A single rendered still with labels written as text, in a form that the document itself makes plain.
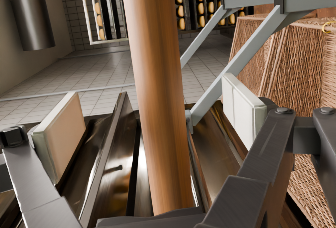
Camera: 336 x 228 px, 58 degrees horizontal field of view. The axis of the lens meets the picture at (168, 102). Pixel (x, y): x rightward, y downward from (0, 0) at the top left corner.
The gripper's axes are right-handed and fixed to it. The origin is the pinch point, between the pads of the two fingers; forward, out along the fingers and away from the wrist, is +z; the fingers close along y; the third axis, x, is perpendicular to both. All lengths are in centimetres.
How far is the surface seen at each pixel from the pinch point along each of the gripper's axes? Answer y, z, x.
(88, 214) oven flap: -20, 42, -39
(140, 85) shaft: -0.5, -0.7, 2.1
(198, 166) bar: 4.6, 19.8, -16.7
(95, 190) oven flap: -20, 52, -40
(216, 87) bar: 11.5, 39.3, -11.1
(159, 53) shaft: 0.9, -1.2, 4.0
